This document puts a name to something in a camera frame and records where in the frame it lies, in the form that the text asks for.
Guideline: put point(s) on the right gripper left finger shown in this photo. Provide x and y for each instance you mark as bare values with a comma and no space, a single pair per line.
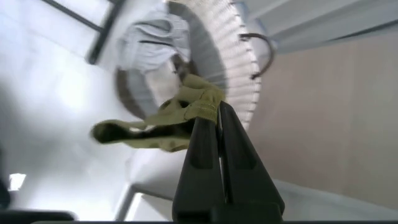
199,174

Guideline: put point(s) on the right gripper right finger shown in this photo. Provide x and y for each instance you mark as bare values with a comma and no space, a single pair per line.
245,174

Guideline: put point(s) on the green printed t-shirt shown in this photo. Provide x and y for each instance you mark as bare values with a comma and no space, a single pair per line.
192,102

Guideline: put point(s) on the white laundry basket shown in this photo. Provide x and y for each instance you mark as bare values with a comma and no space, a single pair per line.
230,62

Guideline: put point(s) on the black clothes rack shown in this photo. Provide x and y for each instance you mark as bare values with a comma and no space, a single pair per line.
99,46

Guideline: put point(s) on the pale grey shorts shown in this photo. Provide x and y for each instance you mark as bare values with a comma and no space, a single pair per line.
149,46

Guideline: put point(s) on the white curtain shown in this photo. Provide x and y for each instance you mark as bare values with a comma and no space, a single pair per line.
311,15

